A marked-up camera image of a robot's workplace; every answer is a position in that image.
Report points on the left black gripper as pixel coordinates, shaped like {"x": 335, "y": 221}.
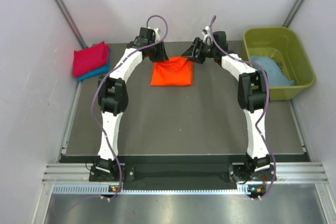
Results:
{"x": 161, "y": 55}

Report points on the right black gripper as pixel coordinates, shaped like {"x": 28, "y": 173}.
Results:
{"x": 196, "y": 56}

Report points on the orange t shirt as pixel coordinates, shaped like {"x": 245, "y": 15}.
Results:
{"x": 177, "y": 71}

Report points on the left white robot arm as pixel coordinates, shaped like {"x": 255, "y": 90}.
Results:
{"x": 112, "y": 98}

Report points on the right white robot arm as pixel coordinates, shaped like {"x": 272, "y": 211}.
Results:
{"x": 252, "y": 96}

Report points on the folded teal t shirt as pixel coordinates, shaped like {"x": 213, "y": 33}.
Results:
{"x": 101, "y": 70}

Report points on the folded pink t shirt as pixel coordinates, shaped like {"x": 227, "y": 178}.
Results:
{"x": 89, "y": 59}

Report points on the olive green plastic bin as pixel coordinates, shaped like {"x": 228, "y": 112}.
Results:
{"x": 282, "y": 45}

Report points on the light blue t shirt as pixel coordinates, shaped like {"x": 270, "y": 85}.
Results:
{"x": 275, "y": 77}

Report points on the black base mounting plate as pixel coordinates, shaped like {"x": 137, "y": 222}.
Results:
{"x": 224, "y": 172}

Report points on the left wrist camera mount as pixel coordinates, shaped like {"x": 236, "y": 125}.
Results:
{"x": 157, "y": 32}

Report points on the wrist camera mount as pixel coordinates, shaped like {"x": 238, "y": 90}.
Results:
{"x": 157, "y": 32}
{"x": 207, "y": 37}

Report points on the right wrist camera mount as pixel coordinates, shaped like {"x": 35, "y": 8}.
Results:
{"x": 207, "y": 37}

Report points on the aluminium frame rail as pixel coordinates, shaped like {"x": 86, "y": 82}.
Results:
{"x": 293, "y": 173}

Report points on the slotted grey cable duct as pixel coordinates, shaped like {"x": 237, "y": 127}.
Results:
{"x": 110, "y": 190}

